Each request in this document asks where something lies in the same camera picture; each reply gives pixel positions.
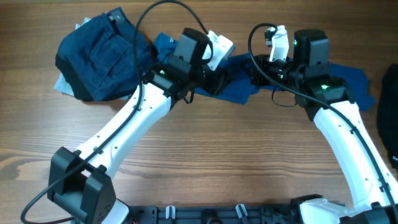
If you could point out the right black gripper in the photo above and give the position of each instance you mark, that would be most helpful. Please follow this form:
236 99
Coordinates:
262 63

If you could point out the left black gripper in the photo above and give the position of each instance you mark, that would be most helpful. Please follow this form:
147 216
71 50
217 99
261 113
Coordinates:
219 78

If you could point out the blue polo shirt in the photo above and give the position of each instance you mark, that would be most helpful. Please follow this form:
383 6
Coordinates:
240 88

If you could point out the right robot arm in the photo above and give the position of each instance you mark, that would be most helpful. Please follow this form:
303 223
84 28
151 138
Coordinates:
302 67

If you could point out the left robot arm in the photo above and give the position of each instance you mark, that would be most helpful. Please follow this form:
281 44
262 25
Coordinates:
81 181

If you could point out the folded dark denim jeans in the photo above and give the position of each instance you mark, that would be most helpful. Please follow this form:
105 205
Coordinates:
98 36

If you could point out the black garment at right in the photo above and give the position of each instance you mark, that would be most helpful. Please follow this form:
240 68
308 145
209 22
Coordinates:
387 113

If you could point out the folded black garment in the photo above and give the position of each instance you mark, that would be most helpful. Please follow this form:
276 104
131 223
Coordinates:
102 77

